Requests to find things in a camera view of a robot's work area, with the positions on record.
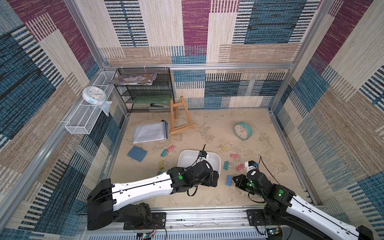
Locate blue binder clip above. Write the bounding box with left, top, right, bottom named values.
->
left=226, top=176, right=233, bottom=186

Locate white plastic storage box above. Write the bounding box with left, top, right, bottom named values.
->
left=177, top=150, right=221, bottom=175

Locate yellow binder clip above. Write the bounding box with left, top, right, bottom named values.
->
left=159, top=160, right=169, bottom=170
left=219, top=145, right=229, bottom=153

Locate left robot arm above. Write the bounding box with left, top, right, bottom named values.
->
left=76, top=150, right=221, bottom=231

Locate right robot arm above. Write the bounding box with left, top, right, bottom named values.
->
left=232, top=159, right=374, bottom=240

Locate pink binder clip on table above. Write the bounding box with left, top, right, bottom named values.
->
left=236, top=164, right=246, bottom=172

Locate pink binder clip right upper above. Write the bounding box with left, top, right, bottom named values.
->
left=230, top=153, right=241, bottom=162

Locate pink binder clip far left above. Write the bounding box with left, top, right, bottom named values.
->
left=167, top=145, right=176, bottom=154

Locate green round alarm clock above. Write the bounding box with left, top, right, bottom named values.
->
left=234, top=122, right=253, bottom=141

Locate wooden mini easel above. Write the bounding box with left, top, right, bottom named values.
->
left=169, top=95, right=197, bottom=136

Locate clear zip document pouch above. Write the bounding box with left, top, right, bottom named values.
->
left=133, top=121, right=168, bottom=144

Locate blue folded cloth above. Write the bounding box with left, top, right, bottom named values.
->
left=128, top=146, right=148, bottom=162

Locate black stapler on shelf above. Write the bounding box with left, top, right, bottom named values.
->
left=150, top=103, right=170, bottom=109

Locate magazine on shelf top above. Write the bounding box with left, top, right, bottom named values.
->
left=109, top=74, right=157, bottom=86

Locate white round clock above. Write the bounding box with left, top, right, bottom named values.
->
left=82, top=86, right=107, bottom=106

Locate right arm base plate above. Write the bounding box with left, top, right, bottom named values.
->
left=246, top=208, right=290, bottom=226

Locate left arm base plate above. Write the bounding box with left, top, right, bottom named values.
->
left=123, top=212, right=167, bottom=230

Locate black wire mesh shelf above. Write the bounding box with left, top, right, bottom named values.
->
left=113, top=67, right=175, bottom=114

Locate white wire wall basket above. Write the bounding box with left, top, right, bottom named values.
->
left=65, top=71, right=115, bottom=135

